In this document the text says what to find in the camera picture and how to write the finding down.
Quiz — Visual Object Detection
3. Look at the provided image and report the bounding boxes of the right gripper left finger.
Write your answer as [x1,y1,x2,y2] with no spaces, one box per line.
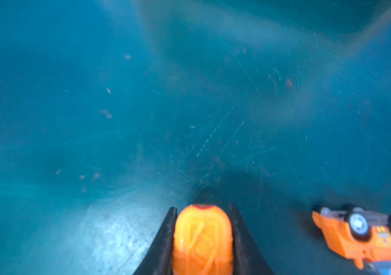
[134,207,178,275]

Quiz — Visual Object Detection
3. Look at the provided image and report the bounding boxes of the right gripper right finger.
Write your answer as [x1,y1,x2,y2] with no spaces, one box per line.
[228,203,275,275]

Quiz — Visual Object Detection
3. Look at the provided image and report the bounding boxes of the small orange toy car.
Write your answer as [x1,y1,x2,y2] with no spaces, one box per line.
[312,205,391,275]

